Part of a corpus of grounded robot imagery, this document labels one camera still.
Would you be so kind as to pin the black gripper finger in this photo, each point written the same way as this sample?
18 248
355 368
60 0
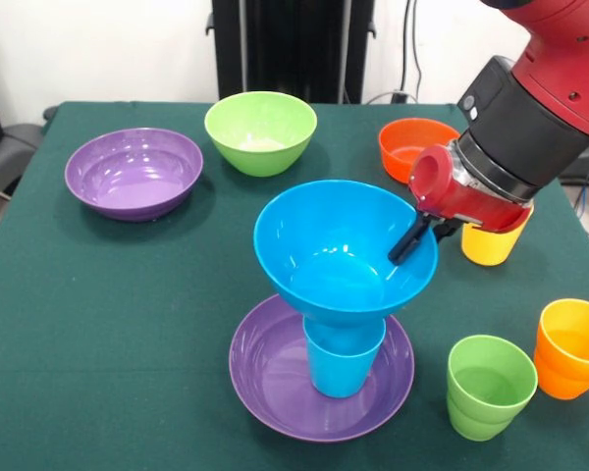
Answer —
445 229
408 243

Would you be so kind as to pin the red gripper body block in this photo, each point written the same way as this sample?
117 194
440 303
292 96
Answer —
466 201

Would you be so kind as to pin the blue plastic bowl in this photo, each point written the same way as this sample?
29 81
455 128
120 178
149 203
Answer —
319 294

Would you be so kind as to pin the blue plastic cup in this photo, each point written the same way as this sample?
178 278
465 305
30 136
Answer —
341 368

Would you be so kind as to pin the green plastic cup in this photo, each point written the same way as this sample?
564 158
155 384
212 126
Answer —
486 412

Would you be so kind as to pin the shallow purple plastic bowl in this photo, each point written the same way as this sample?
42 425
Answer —
270 373

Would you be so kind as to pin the deep purple plastic bowl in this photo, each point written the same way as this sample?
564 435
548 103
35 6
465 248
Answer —
132 176

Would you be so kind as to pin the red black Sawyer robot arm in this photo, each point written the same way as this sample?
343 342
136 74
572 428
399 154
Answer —
535 98

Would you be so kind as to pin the yellow plastic cup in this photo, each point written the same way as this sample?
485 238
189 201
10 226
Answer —
488 250

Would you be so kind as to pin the orange-red plastic bowl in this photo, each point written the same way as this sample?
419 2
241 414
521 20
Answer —
402 152

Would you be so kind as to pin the black power plug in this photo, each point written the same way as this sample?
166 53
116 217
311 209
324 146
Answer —
398 97

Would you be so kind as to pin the green plastic bowl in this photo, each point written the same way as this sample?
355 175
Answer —
260 147

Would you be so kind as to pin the orange plastic cup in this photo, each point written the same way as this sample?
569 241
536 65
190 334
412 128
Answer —
564 363

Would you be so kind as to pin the dark green tablecloth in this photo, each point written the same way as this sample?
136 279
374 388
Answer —
103 319

